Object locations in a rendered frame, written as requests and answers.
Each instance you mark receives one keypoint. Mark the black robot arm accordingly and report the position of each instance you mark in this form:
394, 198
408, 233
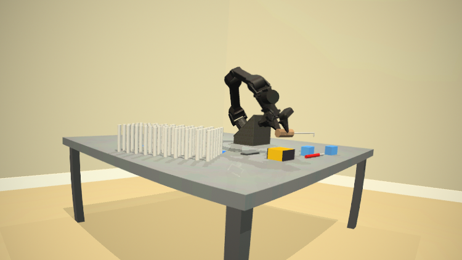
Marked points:
259, 87

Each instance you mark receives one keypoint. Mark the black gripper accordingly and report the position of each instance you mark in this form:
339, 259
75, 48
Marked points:
283, 116

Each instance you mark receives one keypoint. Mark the blue block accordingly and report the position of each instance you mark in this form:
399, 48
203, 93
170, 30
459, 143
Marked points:
307, 150
331, 150

